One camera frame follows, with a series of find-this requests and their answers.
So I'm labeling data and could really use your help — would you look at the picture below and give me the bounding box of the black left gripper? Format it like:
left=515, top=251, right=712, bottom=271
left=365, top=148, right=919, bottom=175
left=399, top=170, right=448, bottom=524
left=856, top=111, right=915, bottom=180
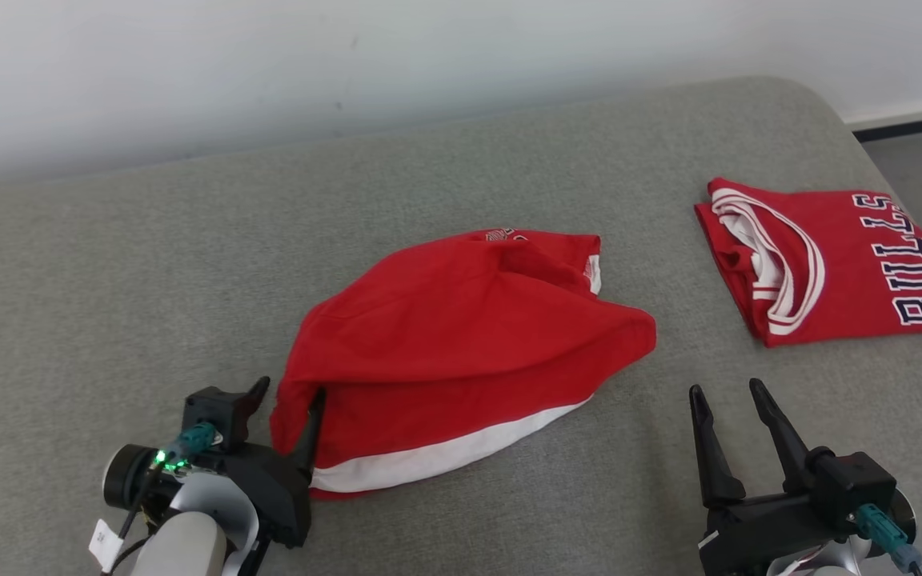
left=217, top=376, right=327, bottom=550

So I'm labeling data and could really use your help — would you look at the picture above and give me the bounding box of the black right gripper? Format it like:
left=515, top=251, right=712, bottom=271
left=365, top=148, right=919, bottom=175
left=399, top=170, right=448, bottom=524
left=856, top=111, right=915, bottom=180
left=688, top=378, right=862, bottom=576

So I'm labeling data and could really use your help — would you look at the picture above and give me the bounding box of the red shorts white trim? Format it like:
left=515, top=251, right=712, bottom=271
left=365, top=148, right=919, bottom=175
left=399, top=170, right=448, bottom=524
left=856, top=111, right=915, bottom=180
left=269, top=228, right=659, bottom=502

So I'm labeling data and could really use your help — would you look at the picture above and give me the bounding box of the red white Bulls jersey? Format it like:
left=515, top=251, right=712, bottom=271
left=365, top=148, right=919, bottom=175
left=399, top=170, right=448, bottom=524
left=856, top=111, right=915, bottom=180
left=694, top=177, right=922, bottom=349

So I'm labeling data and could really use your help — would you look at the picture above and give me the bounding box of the teal left camera connector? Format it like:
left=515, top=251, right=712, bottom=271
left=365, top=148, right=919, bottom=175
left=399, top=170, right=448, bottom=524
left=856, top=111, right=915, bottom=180
left=157, top=422, right=218, bottom=474

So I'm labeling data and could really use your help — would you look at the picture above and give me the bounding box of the teal camera connector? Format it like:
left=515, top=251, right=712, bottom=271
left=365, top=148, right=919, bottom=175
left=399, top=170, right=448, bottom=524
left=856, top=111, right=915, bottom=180
left=157, top=422, right=218, bottom=474
left=853, top=503, right=922, bottom=574

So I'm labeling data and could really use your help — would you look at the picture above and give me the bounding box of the teal right camera connector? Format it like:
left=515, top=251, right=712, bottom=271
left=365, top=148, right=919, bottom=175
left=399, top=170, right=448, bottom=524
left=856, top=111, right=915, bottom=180
left=853, top=503, right=922, bottom=574

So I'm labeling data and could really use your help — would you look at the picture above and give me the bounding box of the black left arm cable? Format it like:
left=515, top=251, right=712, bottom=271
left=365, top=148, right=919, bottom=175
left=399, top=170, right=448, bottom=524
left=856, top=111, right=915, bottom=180
left=107, top=462, right=167, bottom=576

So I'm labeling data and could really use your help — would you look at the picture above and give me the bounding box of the white left cable tag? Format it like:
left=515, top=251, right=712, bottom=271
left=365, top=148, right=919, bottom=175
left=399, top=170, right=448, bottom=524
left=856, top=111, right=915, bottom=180
left=88, top=518, right=125, bottom=571

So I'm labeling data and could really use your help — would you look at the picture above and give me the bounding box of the black white wall skirting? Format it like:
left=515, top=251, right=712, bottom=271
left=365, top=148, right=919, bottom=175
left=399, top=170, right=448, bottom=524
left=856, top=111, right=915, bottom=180
left=844, top=96, right=922, bottom=145

